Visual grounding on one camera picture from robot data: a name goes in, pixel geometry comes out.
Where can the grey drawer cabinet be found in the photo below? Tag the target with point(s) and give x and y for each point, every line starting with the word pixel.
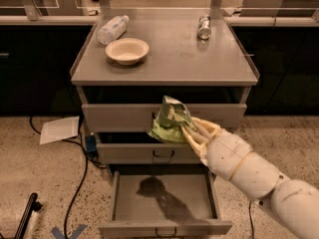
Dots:
pixel 179 65

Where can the long dark background counter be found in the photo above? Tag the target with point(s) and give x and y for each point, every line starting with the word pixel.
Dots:
pixel 37 62

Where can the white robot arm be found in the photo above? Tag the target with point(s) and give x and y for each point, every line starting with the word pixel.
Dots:
pixel 291 202

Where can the green jalapeno chip bag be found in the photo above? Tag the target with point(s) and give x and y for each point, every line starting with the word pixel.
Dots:
pixel 172 116

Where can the grey bottom drawer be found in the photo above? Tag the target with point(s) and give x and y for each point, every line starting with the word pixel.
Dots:
pixel 163 203

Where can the blue power adapter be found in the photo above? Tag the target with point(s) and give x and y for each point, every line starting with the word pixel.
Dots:
pixel 91 144

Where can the grey drawer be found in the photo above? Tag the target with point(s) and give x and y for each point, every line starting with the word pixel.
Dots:
pixel 163 203
pixel 147 153
pixel 139 117

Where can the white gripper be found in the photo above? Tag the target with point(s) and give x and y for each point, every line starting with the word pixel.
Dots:
pixel 228 155

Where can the white paper sheet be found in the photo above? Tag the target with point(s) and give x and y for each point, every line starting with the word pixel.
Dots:
pixel 59 129

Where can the black bar object bottom left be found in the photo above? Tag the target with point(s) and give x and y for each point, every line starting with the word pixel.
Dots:
pixel 33 205

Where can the white paper bowl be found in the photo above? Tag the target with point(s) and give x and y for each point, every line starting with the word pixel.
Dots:
pixel 127 51

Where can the grey top drawer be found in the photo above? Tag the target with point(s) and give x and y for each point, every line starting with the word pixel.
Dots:
pixel 139 117

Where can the clear plastic water bottle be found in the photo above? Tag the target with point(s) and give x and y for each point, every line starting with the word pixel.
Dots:
pixel 113 30

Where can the silver soda can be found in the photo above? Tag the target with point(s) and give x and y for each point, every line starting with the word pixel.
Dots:
pixel 204 30

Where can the grey middle drawer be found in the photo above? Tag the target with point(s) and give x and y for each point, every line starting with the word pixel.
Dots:
pixel 147 153

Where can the background table right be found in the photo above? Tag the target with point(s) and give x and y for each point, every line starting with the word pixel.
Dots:
pixel 279 8

